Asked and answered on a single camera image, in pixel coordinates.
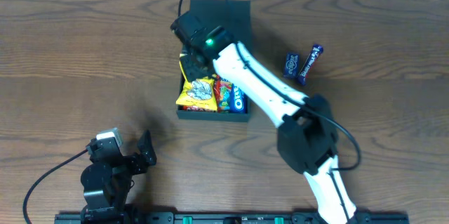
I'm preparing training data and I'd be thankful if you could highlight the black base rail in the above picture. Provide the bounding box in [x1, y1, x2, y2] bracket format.
[54, 209, 410, 224]

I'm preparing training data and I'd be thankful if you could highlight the Haribo gummy worms bag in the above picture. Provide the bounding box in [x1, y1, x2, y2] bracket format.
[213, 77, 232, 113]

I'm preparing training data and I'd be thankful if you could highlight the dark green box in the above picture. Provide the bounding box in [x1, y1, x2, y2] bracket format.
[176, 0, 253, 122]

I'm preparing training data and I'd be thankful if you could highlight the blue Oreo cookie pack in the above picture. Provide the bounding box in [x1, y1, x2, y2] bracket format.
[230, 84, 246, 114]

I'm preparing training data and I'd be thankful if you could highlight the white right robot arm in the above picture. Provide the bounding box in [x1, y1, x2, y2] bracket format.
[170, 12, 356, 223]

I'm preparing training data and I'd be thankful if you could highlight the red Hacks candy bag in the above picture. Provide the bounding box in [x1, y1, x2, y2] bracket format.
[182, 106, 217, 112]

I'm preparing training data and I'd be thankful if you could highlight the Dairy Milk chocolate bar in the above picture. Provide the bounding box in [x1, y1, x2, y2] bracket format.
[297, 44, 323, 86]

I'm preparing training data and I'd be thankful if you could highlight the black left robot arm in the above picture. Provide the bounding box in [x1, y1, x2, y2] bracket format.
[80, 128, 157, 224]

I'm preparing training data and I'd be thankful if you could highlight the blue Eclipse mints box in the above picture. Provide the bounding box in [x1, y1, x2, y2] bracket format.
[283, 53, 300, 79]

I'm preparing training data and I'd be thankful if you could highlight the yellow nuts bag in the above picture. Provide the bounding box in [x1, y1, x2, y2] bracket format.
[175, 75, 217, 110]

